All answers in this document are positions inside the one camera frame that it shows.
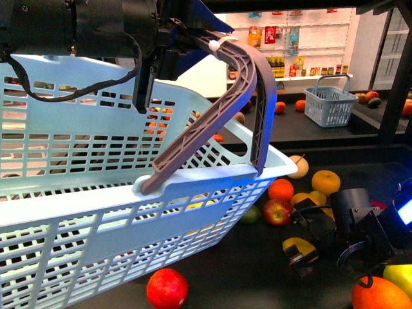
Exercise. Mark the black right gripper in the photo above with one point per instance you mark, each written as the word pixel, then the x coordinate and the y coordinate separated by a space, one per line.
pixel 348 230

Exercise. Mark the yellow lemon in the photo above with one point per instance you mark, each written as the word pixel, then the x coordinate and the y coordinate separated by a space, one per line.
pixel 299 249

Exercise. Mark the grey basket handle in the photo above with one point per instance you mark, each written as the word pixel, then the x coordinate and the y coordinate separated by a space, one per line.
pixel 254 78

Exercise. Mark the large light blue basket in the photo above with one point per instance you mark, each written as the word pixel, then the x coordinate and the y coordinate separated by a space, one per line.
pixel 73 220

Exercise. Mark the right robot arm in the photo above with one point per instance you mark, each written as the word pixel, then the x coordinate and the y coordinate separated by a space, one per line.
pixel 397 217

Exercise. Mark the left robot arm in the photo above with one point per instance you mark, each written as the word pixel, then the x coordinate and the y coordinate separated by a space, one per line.
pixel 157 35

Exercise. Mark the white background store shelf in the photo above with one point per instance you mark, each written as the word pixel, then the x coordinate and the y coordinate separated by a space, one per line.
pixel 300 45

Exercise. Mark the yellow orange fruit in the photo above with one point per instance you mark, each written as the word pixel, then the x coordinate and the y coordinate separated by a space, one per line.
pixel 299 197

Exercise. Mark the yellow apple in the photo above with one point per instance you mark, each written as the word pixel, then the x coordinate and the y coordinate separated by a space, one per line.
pixel 326 182

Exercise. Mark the yellow pear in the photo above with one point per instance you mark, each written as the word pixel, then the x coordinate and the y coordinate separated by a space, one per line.
pixel 400 275

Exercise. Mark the orange mango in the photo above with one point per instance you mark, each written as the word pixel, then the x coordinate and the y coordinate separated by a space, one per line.
pixel 382 294

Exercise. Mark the red striped apple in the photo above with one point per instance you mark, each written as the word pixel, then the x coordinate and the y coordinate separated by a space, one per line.
pixel 277 212

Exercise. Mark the white pear with stem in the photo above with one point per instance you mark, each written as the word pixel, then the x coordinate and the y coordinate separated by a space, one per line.
pixel 302 166

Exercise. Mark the orange near front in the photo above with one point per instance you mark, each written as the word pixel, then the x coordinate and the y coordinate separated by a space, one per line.
pixel 281 189

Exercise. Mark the green lime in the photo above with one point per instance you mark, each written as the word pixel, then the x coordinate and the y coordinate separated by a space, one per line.
pixel 251 216

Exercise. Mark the small blue background basket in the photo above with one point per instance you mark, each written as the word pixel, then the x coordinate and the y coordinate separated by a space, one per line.
pixel 329 106

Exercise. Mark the red pomegranate fruit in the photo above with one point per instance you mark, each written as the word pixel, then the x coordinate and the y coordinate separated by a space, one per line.
pixel 167 288

